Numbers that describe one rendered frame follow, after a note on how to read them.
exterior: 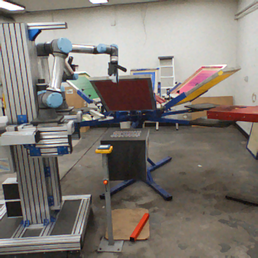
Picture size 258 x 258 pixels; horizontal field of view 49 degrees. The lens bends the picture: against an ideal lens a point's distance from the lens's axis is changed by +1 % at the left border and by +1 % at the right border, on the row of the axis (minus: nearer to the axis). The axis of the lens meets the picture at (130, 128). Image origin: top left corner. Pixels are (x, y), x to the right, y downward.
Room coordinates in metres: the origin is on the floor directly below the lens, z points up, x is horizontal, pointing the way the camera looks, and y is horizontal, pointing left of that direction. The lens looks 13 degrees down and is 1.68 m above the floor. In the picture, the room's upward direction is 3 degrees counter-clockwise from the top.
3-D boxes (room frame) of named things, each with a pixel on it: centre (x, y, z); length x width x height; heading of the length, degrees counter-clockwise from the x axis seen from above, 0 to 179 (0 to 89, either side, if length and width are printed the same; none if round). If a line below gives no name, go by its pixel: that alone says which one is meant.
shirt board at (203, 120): (3.53, -0.65, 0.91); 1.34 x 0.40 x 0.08; 51
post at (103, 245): (2.37, 0.24, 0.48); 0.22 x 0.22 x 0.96; 81
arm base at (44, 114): (2.30, 0.68, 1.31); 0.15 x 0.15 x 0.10
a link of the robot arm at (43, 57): (2.85, 0.80, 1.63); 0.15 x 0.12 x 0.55; 66
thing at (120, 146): (2.62, 0.08, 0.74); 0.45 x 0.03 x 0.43; 81
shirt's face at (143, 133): (2.85, 0.04, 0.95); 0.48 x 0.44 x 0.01; 171
